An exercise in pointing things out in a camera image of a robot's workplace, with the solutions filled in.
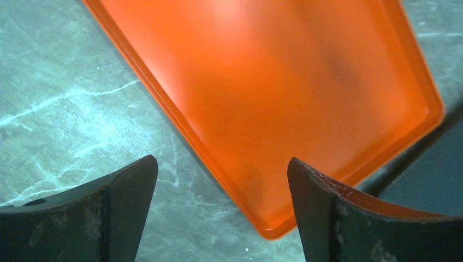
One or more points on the orange box lid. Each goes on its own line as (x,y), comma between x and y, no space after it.
(341,85)

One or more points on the black baking tray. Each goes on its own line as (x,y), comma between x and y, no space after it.
(428,176)

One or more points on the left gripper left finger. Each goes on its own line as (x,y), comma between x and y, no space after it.
(102,220)

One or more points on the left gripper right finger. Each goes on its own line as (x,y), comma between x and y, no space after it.
(337,222)

